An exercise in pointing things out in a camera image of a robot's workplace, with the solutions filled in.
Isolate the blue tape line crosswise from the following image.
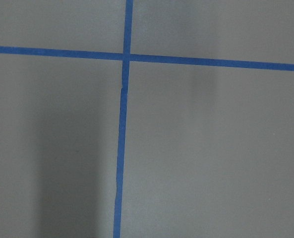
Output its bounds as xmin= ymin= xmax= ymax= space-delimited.
xmin=0 ymin=46 xmax=294 ymax=71

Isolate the blue tape line lengthwise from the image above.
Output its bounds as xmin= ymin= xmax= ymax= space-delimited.
xmin=113 ymin=0 xmax=133 ymax=238

